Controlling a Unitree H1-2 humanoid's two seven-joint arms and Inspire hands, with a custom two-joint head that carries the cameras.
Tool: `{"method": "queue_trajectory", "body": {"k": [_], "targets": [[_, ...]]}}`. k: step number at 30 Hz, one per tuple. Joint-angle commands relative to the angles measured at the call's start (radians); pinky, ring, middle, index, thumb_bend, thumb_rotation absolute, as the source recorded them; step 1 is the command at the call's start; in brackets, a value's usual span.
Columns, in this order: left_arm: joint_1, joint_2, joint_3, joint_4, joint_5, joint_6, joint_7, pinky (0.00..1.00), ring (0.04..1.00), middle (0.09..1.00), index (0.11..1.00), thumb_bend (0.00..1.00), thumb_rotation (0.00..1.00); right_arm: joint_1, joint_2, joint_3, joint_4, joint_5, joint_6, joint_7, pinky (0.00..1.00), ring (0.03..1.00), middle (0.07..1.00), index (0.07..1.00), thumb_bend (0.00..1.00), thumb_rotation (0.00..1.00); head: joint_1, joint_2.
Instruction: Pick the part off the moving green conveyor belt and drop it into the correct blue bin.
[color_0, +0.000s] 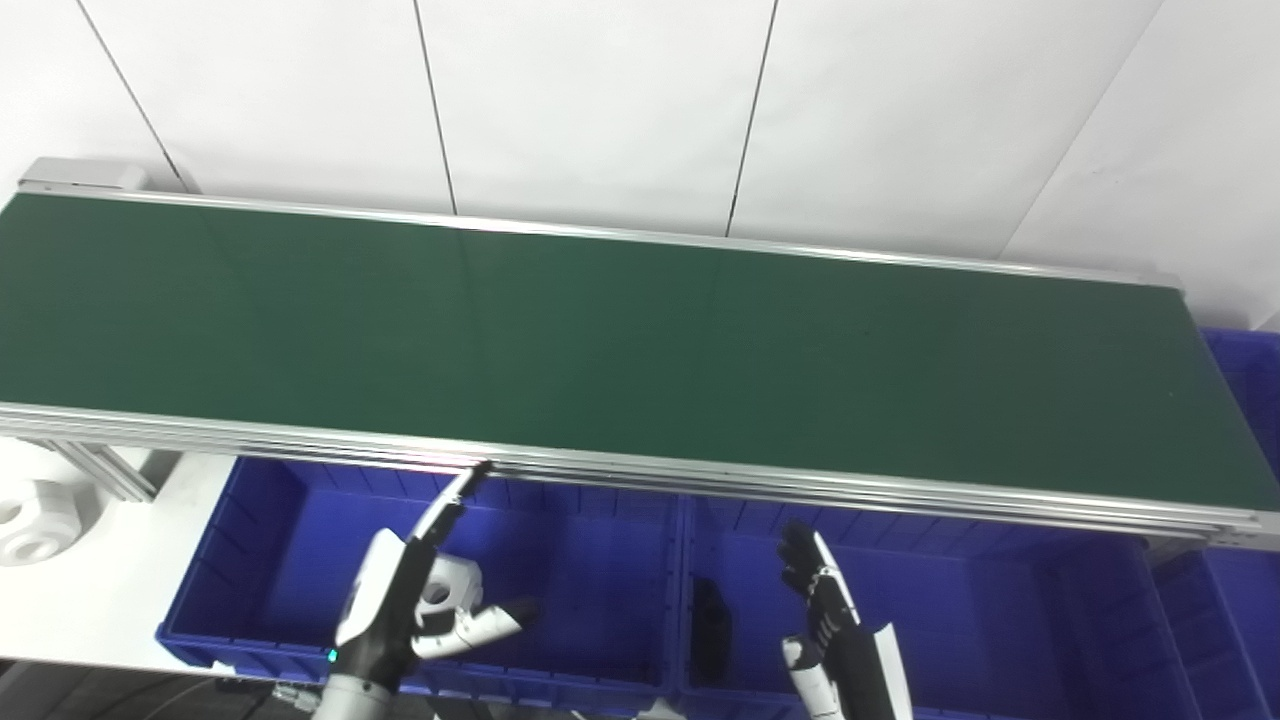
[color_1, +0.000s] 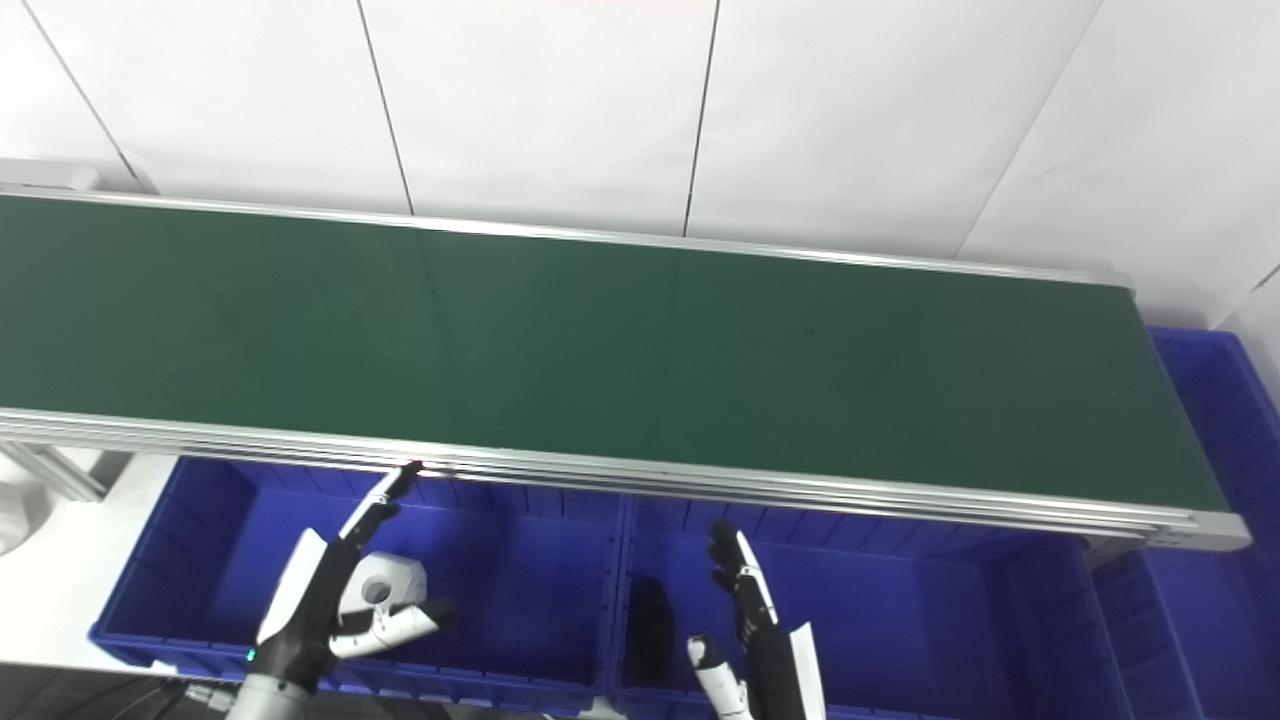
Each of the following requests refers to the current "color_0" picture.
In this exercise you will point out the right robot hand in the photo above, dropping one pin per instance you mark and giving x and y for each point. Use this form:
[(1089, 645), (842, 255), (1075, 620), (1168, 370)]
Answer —
[(850, 670)]

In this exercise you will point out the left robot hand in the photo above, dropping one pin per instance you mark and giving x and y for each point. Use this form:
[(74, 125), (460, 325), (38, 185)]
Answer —
[(375, 600)]

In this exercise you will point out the white plastic part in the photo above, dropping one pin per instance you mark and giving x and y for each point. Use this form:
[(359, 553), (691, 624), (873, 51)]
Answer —
[(455, 580), (35, 520)]

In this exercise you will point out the blue plastic bin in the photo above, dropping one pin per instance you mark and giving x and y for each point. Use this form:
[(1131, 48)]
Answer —
[(590, 600), (1250, 620), (980, 620)]

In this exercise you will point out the black plastic part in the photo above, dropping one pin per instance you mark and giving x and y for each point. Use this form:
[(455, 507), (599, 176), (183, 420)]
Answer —
[(710, 630)]

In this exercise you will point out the green conveyor belt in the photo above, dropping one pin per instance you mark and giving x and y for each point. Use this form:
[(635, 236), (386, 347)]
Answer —
[(600, 340), (800, 485)]

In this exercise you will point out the aluminium conveyor leg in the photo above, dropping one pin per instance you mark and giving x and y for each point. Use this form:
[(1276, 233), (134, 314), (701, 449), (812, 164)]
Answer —
[(110, 475)]

